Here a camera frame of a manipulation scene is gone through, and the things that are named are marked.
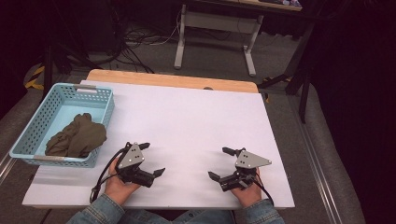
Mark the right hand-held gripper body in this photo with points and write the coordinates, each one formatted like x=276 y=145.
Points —
x=249 y=160

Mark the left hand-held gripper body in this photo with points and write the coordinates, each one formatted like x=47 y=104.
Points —
x=130 y=158

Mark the olive green pants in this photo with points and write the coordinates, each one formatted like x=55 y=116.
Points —
x=77 y=137

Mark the light blue plastic basket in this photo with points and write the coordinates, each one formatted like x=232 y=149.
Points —
x=59 y=109

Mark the person's left hand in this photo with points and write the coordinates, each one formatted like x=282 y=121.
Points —
x=116 y=189

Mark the person's right hand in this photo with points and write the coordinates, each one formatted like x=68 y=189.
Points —
x=249 y=196

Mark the person's legs in jeans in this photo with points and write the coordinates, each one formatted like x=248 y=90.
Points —
x=146 y=216

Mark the black metal stand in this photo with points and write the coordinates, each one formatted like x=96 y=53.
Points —
x=303 y=87

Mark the black tripod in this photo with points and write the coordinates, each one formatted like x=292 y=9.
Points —
x=48 y=68

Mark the yellow black striped tape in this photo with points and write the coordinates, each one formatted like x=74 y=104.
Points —
x=34 y=77

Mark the metal floor rail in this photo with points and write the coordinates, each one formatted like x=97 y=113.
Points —
x=6 y=166
x=320 y=174

